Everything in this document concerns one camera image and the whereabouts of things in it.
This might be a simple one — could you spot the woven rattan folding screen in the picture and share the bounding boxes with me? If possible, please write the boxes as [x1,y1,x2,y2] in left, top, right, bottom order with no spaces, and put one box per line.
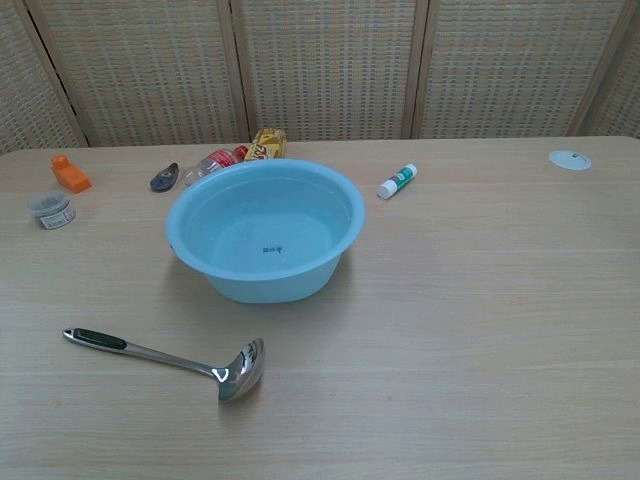
[0,0,640,155]

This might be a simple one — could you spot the light blue plastic basin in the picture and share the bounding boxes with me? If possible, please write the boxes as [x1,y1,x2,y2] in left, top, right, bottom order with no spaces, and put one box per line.
[165,158,367,305]

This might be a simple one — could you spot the small clear jar grey contents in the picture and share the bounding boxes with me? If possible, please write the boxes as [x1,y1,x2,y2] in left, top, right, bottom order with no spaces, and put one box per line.
[26,189,78,231]

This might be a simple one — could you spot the yellow snack box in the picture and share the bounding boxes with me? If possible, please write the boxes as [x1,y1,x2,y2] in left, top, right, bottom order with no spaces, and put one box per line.
[242,127,288,163]

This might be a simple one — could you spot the white glue stick green label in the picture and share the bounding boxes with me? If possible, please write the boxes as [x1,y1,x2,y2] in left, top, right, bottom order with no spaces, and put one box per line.
[377,163,419,201]

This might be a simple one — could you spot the small orange plastic bottle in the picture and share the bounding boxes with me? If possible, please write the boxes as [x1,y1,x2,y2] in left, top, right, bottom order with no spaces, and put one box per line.
[50,153,93,193]

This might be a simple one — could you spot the steel ladle black handle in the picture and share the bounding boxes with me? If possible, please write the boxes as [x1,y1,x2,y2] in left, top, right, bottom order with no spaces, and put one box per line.
[62,327,266,403]

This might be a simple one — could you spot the white round cable grommet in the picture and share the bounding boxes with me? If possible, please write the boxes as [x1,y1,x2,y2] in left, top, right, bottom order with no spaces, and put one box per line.
[547,149,593,173]

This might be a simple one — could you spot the dark grey oval object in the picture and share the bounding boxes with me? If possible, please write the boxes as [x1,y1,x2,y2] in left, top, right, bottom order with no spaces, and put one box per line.
[149,161,180,193]

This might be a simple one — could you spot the clear plastic bottle red label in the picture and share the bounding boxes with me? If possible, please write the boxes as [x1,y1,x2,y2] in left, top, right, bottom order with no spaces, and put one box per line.
[182,144,250,187]

